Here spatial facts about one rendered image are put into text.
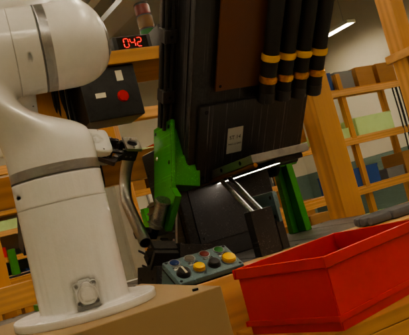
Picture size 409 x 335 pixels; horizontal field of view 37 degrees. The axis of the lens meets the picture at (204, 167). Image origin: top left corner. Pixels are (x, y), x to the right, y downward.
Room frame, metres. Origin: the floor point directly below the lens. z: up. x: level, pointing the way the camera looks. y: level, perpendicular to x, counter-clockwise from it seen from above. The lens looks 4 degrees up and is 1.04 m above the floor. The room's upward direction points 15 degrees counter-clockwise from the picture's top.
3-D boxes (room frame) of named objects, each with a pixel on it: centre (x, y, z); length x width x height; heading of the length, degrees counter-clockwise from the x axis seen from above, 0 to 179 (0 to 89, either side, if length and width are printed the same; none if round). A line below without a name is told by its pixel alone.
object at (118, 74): (1.77, 0.22, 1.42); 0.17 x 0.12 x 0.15; 118
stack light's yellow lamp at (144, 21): (1.96, 0.06, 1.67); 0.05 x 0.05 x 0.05
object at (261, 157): (1.59, -0.09, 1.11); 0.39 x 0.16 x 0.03; 28
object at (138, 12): (1.96, 0.06, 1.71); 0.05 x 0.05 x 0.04
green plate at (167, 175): (1.55, 0.07, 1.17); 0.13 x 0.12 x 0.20; 118
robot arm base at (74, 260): (0.84, 0.20, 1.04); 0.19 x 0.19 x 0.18
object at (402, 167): (7.45, -1.67, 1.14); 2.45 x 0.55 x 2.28; 122
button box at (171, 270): (1.28, 0.06, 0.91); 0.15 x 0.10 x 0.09; 118
